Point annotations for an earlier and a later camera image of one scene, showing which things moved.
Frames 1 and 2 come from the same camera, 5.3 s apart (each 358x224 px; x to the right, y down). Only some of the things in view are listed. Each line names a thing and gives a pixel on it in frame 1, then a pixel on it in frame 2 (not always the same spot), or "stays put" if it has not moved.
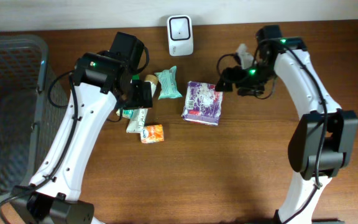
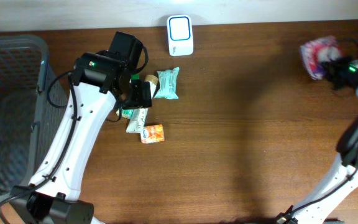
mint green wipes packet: [168, 79] stays put
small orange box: [152, 134] stays put
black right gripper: [227, 78] to [332, 67]
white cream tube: [138, 117] stays put
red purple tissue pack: [203, 103] to [316, 53]
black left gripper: [138, 100] stays put
